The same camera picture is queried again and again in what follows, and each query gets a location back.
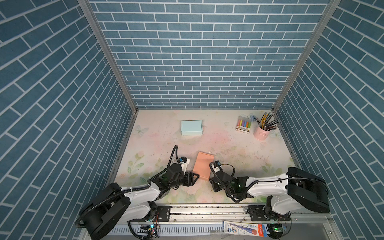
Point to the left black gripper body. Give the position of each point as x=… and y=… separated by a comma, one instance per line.
x=179, y=182

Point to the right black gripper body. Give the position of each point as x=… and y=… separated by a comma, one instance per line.
x=216, y=188

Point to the pink paper box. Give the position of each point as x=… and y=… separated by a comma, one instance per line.
x=202, y=167

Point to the light blue paper box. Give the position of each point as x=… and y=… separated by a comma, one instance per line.
x=192, y=128

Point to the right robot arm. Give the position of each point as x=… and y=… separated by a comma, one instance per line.
x=285, y=193

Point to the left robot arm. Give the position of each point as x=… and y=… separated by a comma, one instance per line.
x=115, y=205

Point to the box of coloured markers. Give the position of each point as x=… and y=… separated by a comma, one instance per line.
x=243, y=125

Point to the white blue red package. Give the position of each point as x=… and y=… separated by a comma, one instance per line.
x=244, y=229

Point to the pink pencil cup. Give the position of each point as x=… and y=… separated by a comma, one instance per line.
x=260, y=134

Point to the coloured pencils bundle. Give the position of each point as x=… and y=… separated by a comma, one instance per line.
x=266, y=122

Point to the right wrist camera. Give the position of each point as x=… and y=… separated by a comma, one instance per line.
x=216, y=166

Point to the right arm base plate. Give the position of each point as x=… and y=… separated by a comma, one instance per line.
x=258, y=213

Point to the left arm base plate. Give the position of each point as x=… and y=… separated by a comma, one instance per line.
x=159, y=214

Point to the aluminium front rail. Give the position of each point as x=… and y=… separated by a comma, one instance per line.
x=201, y=219

